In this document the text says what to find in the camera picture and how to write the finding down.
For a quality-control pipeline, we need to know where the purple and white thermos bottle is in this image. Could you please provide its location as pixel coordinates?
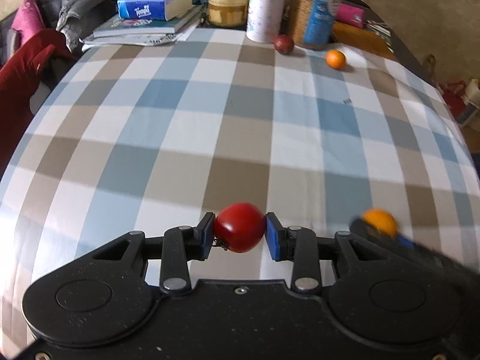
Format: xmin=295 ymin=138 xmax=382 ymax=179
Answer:
xmin=245 ymin=0 xmax=289 ymax=44

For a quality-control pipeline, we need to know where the orange brown board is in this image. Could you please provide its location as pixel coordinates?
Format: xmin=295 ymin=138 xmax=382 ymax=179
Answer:
xmin=330 ymin=20 xmax=398 ymax=61

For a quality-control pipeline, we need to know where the white paper bag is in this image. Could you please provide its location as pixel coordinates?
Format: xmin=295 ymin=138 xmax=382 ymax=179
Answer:
xmin=463 ymin=79 xmax=480 ymax=128

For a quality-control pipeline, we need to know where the checked tablecloth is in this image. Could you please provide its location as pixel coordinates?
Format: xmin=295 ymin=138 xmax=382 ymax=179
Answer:
xmin=0 ymin=26 xmax=480 ymax=346

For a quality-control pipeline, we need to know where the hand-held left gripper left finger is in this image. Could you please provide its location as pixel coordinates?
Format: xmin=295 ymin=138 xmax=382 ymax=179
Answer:
xmin=92 ymin=212 xmax=216 ymax=293

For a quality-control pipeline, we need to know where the red tomato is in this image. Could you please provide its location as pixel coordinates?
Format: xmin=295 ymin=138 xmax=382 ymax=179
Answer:
xmin=213 ymin=202 xmax=267 ymax=254

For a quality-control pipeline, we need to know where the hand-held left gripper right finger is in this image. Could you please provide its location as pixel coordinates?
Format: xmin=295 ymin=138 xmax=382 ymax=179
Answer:
xmin=264 ymin=212 xmax=391 ymax=293

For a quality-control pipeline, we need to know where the small orange mandarin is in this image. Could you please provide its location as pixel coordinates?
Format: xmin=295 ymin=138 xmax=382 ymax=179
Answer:
xmin=325 ymin=49 xmax=347 ymax=70

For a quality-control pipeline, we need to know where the blue tissue pack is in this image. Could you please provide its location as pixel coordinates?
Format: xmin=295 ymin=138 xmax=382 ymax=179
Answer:
xmin=117 ymin=0 xmax=177 ymax=21

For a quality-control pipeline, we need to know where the yellow lid glass jar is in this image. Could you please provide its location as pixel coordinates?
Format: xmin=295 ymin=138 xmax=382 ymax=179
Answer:
xmin=207 ymin=0 xmax=250 ymax=28

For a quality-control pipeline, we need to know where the pink pencil case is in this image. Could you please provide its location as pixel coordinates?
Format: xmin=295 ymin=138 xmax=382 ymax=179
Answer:
xmin=335 ymin=3 xmax=366 ymax=29

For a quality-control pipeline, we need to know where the teal book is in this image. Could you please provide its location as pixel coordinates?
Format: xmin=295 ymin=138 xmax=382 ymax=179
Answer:
xmin=93 ymin=5 xmax=203 ymax=39

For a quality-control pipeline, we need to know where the black grey jacket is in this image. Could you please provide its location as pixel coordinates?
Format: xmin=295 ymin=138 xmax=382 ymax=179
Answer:
xmin=55 ymin=0 xmax=132 ymax=53

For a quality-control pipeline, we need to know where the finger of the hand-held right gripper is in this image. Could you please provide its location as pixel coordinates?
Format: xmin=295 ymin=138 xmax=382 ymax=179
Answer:
xmin=349 ymin=217 xmax=419 ymax=257

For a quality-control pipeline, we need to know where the clear jar with blue label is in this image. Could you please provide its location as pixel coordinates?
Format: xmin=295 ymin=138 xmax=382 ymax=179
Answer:
xmin=289 ymin=0 xmax=351 ymax=51

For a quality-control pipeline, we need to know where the magenta pillow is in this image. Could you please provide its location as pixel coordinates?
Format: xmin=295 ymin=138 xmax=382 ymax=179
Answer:
xmin=10 ymin=0 xmax=41 ymax=46

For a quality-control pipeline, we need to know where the dark red plum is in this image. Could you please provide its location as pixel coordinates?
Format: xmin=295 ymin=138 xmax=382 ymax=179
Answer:
xmin=273 ymin=34 xmax=295 ymax=55

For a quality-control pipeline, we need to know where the red paper bag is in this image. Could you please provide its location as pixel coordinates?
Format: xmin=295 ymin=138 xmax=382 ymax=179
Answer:
xmin=439 ymin=80 xmax=473 ymax=121

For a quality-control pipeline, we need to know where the orange mandarin with stem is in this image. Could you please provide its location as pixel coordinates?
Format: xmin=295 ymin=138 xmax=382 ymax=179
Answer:
xmin=362 ymin=208 xmax=398 ymax=239

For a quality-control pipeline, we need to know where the thick book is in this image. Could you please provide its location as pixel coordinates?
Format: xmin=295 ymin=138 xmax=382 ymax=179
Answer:
xmin=163 ymin=0 xmax=194 ymax=21

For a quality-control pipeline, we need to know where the red cushion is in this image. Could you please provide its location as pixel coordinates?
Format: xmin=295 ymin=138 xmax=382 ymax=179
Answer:
xmin=0 ymin=28 xmax=77 ymax=115

